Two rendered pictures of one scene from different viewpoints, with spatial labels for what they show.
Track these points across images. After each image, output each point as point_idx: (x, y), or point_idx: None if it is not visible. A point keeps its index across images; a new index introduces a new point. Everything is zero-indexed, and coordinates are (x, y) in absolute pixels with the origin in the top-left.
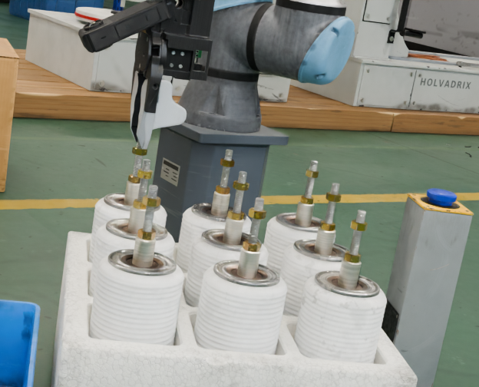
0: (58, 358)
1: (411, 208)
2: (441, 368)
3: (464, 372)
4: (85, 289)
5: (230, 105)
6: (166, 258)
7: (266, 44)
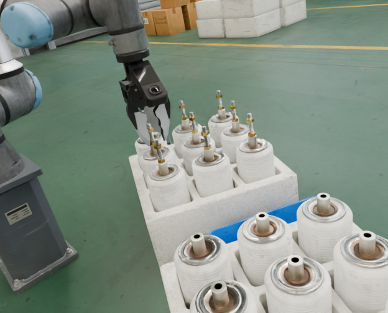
0: (273, 197)
1: (150, 107)
2: (122, 176)
3: (123, 171)
4: (231, 189)
5: (15, 151)
6: (242, 143)
7: (15, 103)
